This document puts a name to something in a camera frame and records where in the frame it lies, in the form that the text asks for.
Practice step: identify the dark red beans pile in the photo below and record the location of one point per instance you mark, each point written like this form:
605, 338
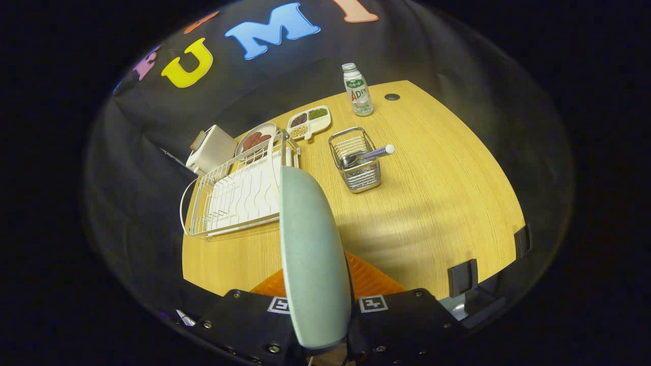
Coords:
298, 119

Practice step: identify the white divided tray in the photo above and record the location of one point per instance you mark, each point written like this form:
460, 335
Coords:
321, 124

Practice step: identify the black table edge bracket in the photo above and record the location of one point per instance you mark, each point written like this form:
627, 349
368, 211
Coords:
522, 241
463, 277

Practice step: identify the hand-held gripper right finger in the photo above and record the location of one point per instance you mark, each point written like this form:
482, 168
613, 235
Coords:
402, 325

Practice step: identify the white toaster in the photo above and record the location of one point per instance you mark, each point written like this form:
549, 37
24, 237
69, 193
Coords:
216, 147

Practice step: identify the pale green plate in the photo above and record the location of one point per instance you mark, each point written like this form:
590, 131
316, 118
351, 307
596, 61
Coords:
313, 254

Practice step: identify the toast slice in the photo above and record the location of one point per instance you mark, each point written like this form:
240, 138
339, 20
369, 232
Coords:
198, 141

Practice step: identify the green beans pile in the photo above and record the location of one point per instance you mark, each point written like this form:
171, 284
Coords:
317, 113

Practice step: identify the round beige dish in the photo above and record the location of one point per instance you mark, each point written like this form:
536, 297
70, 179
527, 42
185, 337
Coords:
268, 127

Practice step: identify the pale beans pile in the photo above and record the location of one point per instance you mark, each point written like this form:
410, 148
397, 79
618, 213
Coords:
299, 132

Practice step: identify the white green-label drink bottle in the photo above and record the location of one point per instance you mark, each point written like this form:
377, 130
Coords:
358, 91

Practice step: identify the black backdrop cloth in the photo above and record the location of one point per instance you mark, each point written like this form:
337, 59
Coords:
457, 51

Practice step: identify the red meat slices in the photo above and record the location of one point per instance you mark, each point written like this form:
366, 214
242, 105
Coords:
254, 141

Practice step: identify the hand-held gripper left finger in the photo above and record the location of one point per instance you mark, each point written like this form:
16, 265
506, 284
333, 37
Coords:
244, 320

